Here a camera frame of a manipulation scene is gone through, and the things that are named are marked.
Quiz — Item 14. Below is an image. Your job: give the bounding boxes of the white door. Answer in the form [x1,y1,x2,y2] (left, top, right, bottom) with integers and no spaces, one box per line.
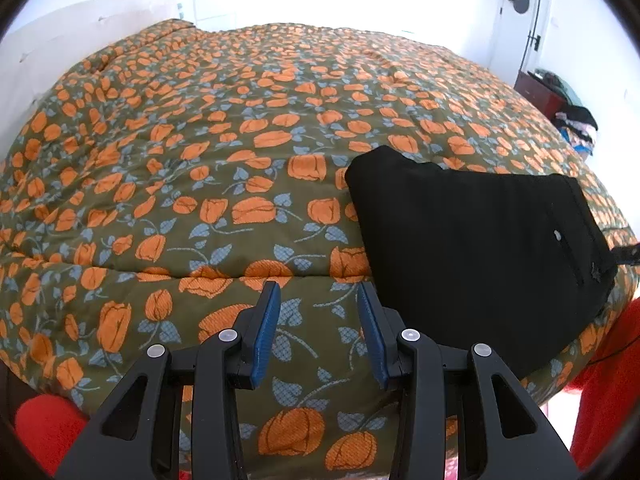
[488,0,550,86]

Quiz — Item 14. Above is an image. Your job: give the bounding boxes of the floral orange green bedspread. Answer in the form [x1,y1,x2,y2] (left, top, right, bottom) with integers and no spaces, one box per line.
[1,20,634,479]

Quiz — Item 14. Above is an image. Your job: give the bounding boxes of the dark red wooden cabinet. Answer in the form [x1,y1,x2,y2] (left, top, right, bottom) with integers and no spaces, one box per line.
[514,72,568,120]

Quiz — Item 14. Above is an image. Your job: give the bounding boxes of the pile of clothes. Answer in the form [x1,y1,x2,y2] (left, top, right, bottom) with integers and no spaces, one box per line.
[534,68,599,160]

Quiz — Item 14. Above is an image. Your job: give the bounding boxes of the cream padded headboard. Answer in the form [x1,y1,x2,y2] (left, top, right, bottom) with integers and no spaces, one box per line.
[1,0,179,155]

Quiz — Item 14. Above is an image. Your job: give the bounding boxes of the black pants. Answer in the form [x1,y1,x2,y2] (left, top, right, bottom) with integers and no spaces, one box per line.
[346,146,617,378]

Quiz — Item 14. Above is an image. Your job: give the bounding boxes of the red fleece garment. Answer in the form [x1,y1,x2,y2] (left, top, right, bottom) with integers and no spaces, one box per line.
[14,299,639,474]

